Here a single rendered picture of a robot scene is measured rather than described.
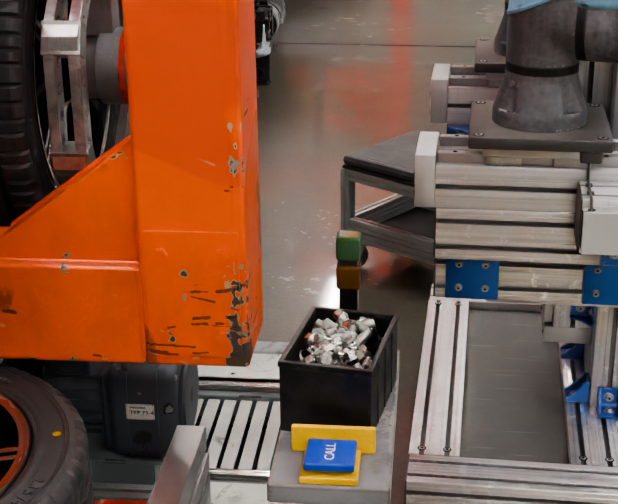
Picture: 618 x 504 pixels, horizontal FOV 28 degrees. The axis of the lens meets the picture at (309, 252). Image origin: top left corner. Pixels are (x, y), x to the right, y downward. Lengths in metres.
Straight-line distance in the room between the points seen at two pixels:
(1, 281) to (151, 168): 0.30
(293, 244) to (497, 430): 1.54
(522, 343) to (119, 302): 1.08
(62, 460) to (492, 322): 1.30
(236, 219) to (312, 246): 1.95
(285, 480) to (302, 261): 1.93
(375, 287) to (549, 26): 1.61
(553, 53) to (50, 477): 0.98
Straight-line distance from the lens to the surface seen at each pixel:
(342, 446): 1.77
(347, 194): 3.49
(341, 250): 2.00
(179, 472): 1.90
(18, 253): 1.93
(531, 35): 2.00
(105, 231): 1.87
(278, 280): 3.51
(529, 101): 2.01
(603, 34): 1.98
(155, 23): 1.74
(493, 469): 2.21
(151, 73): 1.76
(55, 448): 1.76
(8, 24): 2.06
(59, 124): 2.11
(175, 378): 2.16
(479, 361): 2.61
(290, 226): 3.90
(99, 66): 2.28
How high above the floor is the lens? 1.39
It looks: 22 degrees down
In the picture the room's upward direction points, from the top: 1 degrees counter-clockwise
